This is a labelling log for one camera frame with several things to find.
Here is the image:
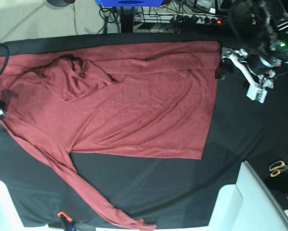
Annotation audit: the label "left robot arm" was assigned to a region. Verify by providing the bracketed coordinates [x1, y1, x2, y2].
[216, 0, 288, 103]

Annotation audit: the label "orange black clamp bottom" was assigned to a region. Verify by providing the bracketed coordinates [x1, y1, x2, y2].
[57, 211, 78, 231]

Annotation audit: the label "white power strip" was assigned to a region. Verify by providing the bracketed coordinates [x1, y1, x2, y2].
[133, 12, 227, 25]

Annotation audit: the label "blue box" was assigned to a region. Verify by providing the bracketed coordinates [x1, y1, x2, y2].
[96, 0, 163, 7]

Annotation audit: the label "black table stand post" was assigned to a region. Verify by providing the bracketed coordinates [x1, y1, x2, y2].
[119, 7, 138, 33]

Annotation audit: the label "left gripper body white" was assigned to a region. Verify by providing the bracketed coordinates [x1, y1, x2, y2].
[221, 47, 275, 103]

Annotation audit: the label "black table cloth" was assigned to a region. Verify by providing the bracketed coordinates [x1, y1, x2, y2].
[0, 33, 288, 229]

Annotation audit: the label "red long-sleeve T-shirt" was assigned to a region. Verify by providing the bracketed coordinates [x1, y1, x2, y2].
[0, 41, 220, 231]

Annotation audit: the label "yellow-handled scissors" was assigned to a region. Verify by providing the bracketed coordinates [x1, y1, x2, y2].
[269, 160, 288, 178]

